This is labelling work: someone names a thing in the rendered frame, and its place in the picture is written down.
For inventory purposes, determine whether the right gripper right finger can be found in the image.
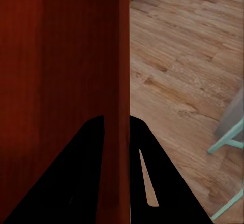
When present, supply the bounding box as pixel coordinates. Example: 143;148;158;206
129;116;213;224

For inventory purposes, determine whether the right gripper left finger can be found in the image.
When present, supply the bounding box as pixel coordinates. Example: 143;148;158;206
3;115;105;224

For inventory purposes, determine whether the storage box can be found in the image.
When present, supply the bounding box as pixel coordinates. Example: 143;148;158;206
0;0;131;224

